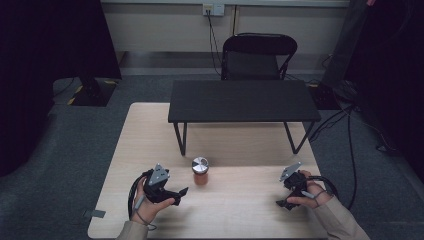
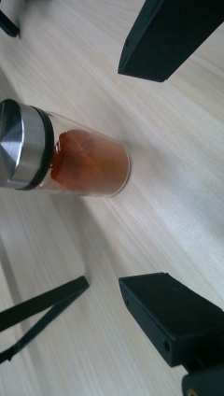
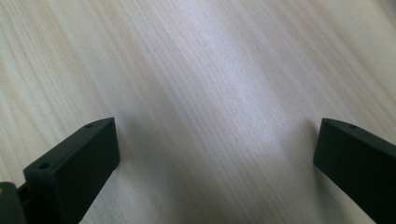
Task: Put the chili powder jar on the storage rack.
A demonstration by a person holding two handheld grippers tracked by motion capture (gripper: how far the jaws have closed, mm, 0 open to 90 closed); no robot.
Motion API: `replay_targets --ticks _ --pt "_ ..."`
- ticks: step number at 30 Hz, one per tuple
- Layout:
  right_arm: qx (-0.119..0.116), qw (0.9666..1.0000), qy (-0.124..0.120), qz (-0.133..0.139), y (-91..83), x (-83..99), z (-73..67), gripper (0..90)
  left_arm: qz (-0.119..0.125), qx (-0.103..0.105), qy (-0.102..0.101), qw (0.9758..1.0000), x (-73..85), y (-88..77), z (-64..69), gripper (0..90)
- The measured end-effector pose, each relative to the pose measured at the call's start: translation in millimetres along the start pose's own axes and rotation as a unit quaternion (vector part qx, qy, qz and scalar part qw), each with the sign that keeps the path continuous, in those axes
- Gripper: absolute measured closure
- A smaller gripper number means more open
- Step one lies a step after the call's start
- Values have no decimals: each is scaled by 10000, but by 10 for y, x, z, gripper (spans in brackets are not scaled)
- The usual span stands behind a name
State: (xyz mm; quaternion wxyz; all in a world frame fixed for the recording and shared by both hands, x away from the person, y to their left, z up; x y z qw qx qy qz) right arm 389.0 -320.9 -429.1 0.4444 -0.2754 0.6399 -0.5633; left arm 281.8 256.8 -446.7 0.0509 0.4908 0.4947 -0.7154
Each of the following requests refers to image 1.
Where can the grey tape piece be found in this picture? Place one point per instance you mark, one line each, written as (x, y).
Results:
(96, 213)

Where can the black stand base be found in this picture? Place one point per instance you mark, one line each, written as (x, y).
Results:
(91, 91)

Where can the white wall socket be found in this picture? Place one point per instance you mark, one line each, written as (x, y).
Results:
(213, 9)

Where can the person's right hand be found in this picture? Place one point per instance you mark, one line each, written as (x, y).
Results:
(311, 195)

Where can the black folding chair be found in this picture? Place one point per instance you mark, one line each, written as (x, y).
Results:
(255, 56)

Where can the dark curtain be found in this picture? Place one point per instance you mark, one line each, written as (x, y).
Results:
(390, 73)
(43, 66)

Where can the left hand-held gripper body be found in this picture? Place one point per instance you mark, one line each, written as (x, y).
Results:
(156, 185)

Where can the orange jar with silver lid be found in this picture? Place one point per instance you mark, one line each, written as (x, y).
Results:
(200, 171)

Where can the black low shelf table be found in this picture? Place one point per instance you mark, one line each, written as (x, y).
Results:
(243, 101)

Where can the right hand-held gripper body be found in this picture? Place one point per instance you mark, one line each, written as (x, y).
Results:
(294, 181)

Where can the person's left hand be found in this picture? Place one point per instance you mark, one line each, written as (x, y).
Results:
(148, 206)

